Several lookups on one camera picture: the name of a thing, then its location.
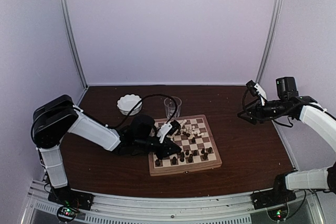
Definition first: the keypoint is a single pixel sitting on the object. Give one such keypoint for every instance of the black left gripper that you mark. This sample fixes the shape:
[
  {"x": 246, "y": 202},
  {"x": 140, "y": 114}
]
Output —
[{"x": 166, "y": 150}]

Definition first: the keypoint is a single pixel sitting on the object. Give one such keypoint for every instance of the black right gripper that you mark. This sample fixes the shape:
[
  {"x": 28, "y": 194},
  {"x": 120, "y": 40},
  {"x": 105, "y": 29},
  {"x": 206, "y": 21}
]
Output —
[{"x": 255, "y": 109}]

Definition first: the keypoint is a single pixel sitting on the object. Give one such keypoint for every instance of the dark chess piece corner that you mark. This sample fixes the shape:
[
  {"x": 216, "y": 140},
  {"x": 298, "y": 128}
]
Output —
[{"x": 157, "y": 162}]

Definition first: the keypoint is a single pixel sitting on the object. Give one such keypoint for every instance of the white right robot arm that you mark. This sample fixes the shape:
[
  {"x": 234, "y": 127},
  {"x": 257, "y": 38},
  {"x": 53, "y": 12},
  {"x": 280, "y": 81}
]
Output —
[{"x": 312, "y": 114}]

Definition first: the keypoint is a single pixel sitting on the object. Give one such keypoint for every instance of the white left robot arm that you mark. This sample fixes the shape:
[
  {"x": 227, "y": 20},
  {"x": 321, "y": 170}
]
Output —
[{"x": 52, "y": 121}]

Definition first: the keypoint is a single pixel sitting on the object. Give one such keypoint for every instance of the pile of white chess pieces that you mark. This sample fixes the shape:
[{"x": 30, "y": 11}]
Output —
[{"x": 190, "y": 128}]

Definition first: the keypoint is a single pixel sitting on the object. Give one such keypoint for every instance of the wooden chess board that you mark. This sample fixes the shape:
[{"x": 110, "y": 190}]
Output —
[{"x": 198, "y": 149}]

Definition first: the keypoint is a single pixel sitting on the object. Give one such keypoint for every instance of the clear drinking glass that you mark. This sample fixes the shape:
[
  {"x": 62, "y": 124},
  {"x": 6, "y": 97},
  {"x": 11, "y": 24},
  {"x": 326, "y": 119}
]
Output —
[{"x": 172, "y": 107}]

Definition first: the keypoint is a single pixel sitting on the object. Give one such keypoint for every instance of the white scalloped bowl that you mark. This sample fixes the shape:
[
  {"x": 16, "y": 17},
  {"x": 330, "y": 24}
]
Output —
[{"x": 126, "y": 103}]

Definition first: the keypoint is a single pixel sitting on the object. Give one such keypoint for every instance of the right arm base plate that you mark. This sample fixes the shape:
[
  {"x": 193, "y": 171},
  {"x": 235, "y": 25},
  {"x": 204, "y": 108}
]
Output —
[{"x": 270, "y": 198}]

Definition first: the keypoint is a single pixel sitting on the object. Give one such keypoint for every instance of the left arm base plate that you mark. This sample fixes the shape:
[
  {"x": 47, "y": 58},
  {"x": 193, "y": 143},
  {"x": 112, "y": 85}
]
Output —
[{"x": 73, "y": 199}]

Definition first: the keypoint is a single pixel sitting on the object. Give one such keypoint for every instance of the aluminium frame post right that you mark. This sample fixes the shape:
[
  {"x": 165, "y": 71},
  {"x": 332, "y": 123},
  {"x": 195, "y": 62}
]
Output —
[{"x": 276, "y": 10}]

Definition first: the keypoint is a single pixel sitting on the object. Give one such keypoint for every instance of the aluminium frame post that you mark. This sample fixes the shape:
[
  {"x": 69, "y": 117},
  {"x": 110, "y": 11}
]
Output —
[
  {"x": 276, "y": 10},
  {"x": 72, "y": 44}
]

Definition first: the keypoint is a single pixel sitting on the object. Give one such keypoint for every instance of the aluminium front rail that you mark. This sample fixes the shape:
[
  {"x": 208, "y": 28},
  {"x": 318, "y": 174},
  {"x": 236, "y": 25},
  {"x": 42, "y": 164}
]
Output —
[{"x": 236, "y": 208}]

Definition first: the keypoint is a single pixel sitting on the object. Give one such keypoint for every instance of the aluminium frame post left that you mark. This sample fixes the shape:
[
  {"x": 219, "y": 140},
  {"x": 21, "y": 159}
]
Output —
[{"x": 72, "y": 44}]

